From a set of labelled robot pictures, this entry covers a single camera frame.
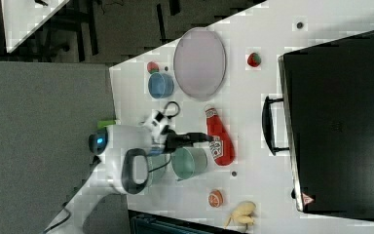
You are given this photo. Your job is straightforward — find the round lavender plate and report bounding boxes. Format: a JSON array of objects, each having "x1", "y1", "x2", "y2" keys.
[{"x1": 173, "y1": 27, "x2": 226, "y2": 101}]

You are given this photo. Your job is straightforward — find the white side table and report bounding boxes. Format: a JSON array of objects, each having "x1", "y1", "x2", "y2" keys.
[{"x1": 0, "y1": 0, "x2": 70, "y2": 53}]

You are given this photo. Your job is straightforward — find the red strawberry near cup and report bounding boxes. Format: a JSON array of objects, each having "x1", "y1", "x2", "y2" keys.
[{"x1": 147, "y1": 61, "x2": 160, "y2": 74}]

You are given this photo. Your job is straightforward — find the red strawberry near case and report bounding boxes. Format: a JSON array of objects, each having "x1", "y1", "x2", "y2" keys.
[{"x1": 247, "y1": 53, "x2": 261, "y2": 67}]

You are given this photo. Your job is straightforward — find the green plastic cup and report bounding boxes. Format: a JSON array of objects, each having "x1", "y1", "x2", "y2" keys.
[{"x1": 170, "y1": 147, "x2": 208, "y2": 180}]

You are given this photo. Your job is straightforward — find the blue plastic cup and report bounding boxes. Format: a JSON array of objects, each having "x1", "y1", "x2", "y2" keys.
[{"x1": 148, "y1": 72, "x2": 174, "y2": 98}]

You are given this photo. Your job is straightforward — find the black cable loop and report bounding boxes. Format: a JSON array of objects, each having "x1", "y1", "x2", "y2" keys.
[{"x1": 163, "y1": 100, "x2": 181, "y2": 120}]

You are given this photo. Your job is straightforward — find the yellow plush toy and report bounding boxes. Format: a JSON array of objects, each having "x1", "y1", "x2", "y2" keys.
[{"x1": 224, "y1": 201, "x2": 256, "y2": 227}]

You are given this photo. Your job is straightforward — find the red plush ketchup bottle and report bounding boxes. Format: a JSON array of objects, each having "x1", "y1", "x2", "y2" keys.
[{"x1": 205, "y1": 105, "x2": 236, "y2": 166}]

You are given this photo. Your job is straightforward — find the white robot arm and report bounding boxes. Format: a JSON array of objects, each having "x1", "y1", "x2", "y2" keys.
[{"x1": 43, "y1": 110, "x2": 213, "y2": 234}]

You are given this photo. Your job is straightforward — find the black case with handle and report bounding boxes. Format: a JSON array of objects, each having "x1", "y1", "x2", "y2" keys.
[{"x1": 278, "y1": 30, "x2": 374, "y2": 221}]

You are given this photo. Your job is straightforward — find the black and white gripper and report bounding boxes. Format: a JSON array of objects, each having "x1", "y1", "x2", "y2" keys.
[{"x1": 142, "y1": 110, "x2": 213, "y2": 154}]

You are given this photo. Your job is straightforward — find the orange slice toy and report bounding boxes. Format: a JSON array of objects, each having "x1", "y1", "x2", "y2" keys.
[{"x1": 207, "y1": 190, "x2": 224, "y2": 208}]

